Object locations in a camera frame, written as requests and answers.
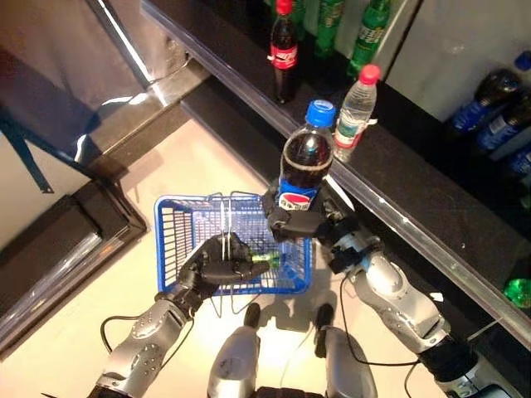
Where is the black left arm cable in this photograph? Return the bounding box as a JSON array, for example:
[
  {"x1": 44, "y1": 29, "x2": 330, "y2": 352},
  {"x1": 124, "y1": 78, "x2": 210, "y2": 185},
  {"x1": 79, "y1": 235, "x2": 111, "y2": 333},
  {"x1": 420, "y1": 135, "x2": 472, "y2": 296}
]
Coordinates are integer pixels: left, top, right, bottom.
[{"x1": 100, "y1": 314, "x2": 196, "y2": 371}]

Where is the black shelf base board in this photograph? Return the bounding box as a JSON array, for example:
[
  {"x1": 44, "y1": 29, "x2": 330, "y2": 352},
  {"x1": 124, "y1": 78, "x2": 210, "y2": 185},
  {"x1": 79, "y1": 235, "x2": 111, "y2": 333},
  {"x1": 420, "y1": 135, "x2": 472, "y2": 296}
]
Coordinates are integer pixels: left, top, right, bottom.
[{"x1": 180, "y1": 76, "x2": 531, "y2": 398}]

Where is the black side shelf base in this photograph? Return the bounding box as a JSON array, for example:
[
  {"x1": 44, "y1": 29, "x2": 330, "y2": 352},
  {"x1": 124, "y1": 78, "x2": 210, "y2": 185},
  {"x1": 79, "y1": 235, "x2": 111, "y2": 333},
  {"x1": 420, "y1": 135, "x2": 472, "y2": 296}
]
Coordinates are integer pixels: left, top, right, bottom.
[{"x1": 0, "y1": 180, "x2": 149, "y2": 349}]

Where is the green bottle yellow cap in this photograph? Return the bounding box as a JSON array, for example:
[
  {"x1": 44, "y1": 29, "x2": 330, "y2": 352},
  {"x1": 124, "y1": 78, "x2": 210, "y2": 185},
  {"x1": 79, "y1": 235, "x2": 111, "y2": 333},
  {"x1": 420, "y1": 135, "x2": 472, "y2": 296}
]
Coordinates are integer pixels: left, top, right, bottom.
[{"x1": 503, "y1": 277, "x2": 531, "y2": 310}]

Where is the dark robot pelvis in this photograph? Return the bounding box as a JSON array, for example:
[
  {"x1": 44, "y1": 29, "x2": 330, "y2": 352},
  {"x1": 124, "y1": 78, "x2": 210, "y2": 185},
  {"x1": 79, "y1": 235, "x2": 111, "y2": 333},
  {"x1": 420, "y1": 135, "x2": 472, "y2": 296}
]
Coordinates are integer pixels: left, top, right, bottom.
[{"x1": 248, "y1": 385, "x2": 329, "y2": 398}]

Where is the black shelf board clear rail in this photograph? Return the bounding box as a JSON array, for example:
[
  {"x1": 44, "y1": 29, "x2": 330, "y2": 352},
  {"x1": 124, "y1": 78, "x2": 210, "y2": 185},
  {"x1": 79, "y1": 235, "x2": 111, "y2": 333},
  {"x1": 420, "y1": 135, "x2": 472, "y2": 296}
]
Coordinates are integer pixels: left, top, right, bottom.
[{"x1": 139, "y1": 0, "x2": 531, "y2": 339}]

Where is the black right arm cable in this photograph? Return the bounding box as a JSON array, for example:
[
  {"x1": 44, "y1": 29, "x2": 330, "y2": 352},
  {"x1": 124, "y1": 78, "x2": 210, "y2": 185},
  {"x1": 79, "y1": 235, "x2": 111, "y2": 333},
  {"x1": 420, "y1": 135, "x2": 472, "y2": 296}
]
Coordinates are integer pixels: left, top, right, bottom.
[{"x1": 339, "y1": 275, "x2": 428, "y2": 398}]

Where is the silver left robot leg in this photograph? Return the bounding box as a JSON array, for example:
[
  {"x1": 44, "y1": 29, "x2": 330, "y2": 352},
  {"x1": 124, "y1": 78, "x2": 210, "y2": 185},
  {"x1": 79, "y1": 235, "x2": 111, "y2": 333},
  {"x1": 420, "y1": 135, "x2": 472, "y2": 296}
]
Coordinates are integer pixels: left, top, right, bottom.
[{"x1": 206, "y1": 301, "x2": 262, "y2": 398}]

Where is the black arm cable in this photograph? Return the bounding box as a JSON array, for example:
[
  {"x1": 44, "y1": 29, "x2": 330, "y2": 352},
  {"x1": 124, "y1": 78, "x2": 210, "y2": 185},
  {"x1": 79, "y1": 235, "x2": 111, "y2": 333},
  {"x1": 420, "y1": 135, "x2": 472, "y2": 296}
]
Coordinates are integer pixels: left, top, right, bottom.
[
  {"x1": 100, "y1": 314, "x2": 196, "y2": 371},
  {"x1": 339, "y1": 275, "x2": 428, "y2": 398}
]

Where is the glossy grey side shelf board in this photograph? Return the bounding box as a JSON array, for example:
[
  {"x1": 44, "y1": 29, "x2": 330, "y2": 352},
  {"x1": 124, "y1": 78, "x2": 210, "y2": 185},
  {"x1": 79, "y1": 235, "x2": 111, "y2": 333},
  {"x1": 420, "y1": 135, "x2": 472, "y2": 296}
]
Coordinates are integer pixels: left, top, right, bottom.
[{"x1": 0, "y1": 0, "x2": 211, "y2": 183}]

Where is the silver right robot leg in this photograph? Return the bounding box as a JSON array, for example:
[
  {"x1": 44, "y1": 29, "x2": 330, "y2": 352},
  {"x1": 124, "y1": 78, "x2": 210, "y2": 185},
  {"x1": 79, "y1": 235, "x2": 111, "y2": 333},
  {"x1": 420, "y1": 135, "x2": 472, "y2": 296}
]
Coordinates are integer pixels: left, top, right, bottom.
[{"x1": 313, "y1": 303, "x2": 379, "y2": 398}]

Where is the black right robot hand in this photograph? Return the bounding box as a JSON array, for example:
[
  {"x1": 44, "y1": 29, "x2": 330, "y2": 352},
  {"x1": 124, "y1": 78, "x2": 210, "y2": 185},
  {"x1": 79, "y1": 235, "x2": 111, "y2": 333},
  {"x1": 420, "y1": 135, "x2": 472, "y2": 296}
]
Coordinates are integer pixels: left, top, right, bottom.
[{"x1": 261, "y1": 180, "x2": 360, "y2": 245}]

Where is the clear water bottle red cap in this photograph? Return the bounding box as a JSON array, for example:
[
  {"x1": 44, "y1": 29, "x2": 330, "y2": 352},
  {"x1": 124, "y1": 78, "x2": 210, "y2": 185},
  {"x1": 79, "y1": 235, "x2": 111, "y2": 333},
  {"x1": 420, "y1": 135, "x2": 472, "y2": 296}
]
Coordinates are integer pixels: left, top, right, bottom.
[{"x1": 333, "y1": 64, "x2": 382, "y2": 163}]

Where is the thin white cable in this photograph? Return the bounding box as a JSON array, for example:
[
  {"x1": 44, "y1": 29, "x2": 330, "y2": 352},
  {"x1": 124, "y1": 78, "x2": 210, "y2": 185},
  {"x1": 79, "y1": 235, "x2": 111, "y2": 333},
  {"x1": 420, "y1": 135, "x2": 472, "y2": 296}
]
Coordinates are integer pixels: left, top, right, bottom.
[{"x1": 280, "y1": 327, "x2": 316, "y2": 389}]

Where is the Coca-Cola bottle red cap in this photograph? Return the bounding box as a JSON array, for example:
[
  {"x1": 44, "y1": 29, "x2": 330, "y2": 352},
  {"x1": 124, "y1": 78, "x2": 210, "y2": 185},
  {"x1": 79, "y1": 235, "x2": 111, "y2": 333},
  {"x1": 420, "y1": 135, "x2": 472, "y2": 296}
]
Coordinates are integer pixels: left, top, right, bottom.
[{"x1": 269, "y1": 0, "x2": 300, "y2": 104}]

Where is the green soda bottle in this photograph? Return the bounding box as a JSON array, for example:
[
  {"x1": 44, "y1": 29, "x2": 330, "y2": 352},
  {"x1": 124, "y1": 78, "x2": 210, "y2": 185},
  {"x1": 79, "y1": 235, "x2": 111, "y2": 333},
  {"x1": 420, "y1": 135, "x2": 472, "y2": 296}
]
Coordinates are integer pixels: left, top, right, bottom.
[
  {"x1": 247, "y1": 250, "x2": 302, "y2": 281},
  {"x1": 313, "y1": 0, "x2": 346, "y2": 59},
  {"x1": 290, "y1": 0, "x2": 308, "y2": 42},
  {"x1": 346, "y1": 0, "x2": 392, "y2": 80}
]

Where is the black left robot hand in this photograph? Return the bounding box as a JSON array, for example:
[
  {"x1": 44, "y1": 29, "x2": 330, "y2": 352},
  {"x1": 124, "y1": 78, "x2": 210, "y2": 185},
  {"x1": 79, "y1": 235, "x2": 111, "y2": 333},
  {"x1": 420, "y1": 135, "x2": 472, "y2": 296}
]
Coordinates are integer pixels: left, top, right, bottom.
[{"x1": 177, "y1": 231, "x2": 271, "y2": 300}]

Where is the blue plastic shopping basket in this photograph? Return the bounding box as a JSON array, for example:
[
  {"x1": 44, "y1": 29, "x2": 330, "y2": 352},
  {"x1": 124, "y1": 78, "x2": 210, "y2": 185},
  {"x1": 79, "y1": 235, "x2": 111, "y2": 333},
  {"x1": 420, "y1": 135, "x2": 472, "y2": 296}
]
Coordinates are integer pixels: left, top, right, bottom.
[{"x1": 153, "y1": 189, "x2": 313, "y2": 317}]

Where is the silver robot leg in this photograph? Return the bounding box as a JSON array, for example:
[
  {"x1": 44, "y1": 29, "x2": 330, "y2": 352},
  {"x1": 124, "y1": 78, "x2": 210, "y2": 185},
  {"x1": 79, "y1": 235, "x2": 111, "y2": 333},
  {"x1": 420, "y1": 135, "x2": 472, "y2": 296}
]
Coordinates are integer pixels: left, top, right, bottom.
[
  {"x1": 313, "y1": 303, "x2": 379, "y2": 398},
  {"x1": 206, "y1": 301, "x2": 262, "y2": 398}
]

